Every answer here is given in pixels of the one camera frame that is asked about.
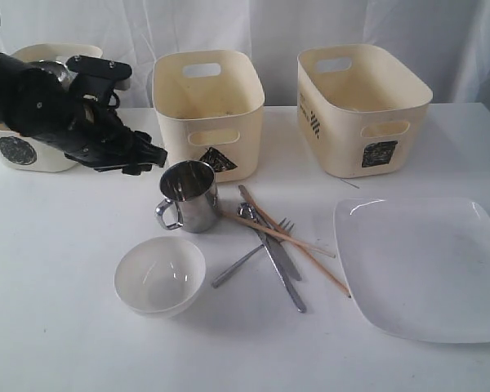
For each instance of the wooden chopstick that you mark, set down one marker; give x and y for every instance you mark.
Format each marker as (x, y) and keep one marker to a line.
(274, 233)
(307, 254)

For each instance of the cream bin with square mark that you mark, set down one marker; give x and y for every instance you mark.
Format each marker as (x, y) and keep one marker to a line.
(359, 108)

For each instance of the white curtain backdrop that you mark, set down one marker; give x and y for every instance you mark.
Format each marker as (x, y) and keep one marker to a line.
(445, 43)

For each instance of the white ceramic bowl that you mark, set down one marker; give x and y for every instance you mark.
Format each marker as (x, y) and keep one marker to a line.
(160, 277)

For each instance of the steel fork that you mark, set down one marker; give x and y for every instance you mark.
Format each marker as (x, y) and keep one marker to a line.
(227, 274)

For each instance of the steel mug with round handle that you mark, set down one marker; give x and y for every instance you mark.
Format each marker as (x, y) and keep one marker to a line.
(190, 197)

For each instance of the steel spoon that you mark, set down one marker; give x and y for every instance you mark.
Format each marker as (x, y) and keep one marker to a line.
(247, 211)

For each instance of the stainless steel nested bowls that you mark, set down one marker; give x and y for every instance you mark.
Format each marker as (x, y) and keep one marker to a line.
(56, 68)

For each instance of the white square plate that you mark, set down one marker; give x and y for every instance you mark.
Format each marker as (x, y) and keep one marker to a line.
(418, 268)

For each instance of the steel table knife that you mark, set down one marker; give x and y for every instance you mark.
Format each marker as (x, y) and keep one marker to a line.
(286, 261)

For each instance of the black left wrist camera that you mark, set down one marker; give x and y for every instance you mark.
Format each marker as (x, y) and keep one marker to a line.
(98, 79)

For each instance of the cream bin with triangle mark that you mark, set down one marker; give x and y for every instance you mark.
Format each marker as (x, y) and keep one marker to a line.
(209, 106)

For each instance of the cream bin with circle mark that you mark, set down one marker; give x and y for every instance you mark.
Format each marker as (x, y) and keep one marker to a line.
(25, 153)

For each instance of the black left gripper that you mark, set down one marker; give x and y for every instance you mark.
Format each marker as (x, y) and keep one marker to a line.
(96, 137)

